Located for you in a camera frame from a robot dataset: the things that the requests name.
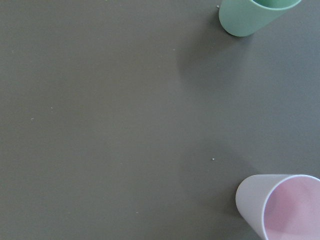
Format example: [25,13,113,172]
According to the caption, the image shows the green plastic cup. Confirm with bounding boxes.
[218,0,301,37]

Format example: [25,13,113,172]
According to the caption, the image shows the pink plastic cup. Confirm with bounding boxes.
[235,174,320,240]

